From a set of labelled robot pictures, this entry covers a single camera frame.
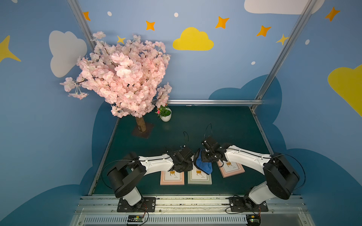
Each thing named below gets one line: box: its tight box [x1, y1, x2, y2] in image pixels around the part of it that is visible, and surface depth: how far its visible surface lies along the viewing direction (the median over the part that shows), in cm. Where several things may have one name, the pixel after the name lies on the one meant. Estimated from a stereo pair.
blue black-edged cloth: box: [193, 148, 213, 175], surface depth 85 cm
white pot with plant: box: [154, 103, 173, 122], surface depth 106 cm
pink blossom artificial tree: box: [60, 31, 173, 133], surface depth 67 cm
